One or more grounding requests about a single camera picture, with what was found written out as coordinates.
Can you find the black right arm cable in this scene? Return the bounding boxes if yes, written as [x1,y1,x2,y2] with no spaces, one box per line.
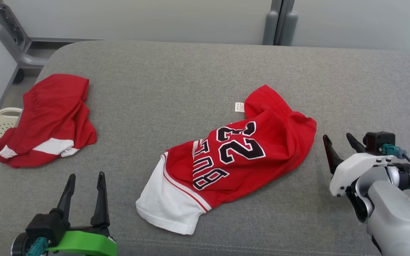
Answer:
[382,144,410,189]

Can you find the grey partition post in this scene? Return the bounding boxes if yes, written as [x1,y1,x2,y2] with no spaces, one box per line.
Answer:
[279,0,298,47]
[262,0,280,46]

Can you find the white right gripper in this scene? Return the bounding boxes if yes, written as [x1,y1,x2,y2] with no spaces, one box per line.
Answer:
[323,133,394,197]

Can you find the black caster wheel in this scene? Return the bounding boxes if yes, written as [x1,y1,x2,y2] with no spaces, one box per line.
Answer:
[12,68,25,85]

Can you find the red and white number jersey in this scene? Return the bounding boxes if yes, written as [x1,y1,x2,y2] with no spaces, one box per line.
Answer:
[136,84,317,235]

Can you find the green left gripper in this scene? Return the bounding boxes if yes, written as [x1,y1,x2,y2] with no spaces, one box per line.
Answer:
[47,171,118,256]

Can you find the grey tubular metal frame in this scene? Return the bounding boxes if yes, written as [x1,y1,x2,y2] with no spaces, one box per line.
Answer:
[0,0,101,68]

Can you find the red shorts with white stripe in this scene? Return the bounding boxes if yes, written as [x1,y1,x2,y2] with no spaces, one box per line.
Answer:
[0,74,98,169]

